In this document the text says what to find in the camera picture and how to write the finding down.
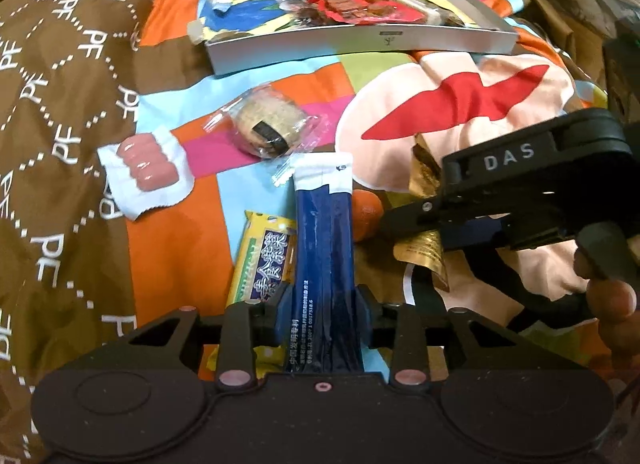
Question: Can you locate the round rice cake packet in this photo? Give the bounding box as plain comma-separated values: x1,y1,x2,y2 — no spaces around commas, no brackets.
202,85,328,185

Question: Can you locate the clear cookie packet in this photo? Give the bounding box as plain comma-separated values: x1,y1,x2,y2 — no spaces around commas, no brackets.
440,9,471,30

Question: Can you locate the gold foil snack packet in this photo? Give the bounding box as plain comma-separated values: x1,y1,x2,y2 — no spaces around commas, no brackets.
395,136,451,295

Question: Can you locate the cartoon printed blanket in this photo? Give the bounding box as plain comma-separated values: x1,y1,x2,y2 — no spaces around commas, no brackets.
122,0,640,395

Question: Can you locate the white sausage packet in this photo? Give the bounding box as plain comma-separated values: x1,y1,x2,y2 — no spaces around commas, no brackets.
97,126,196,221

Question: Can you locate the blue stick packet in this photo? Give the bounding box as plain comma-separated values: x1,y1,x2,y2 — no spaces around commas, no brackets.
287,153,361,375

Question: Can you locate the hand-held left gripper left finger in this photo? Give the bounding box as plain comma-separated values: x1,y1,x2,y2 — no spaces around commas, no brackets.
107,289,297,392

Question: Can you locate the orange tangerine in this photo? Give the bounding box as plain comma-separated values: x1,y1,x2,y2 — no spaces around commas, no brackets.
351,189,385,244

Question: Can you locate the rice crisp bar packet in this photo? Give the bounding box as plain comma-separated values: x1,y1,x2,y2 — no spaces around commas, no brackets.
400,0,448,27

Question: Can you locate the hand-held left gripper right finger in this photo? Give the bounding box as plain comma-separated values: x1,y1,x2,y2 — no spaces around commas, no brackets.
354,284,546,392

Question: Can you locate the brown patterned blanket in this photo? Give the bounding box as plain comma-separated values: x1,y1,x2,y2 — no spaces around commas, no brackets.
0,0,211,464

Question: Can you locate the person's right hand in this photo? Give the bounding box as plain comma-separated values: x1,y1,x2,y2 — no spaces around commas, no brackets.
572,244,640,380

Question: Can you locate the yellow green snack packet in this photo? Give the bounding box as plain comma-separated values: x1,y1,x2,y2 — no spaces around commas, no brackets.
207,210,298,370

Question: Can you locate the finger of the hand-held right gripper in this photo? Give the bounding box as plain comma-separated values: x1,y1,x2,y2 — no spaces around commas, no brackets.
377,194,502,251

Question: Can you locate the grey cardboard box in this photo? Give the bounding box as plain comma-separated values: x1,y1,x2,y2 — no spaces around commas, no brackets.
187,0,521,77

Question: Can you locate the red dark snack packet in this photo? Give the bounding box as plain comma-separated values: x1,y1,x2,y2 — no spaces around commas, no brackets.
287,0,351,27

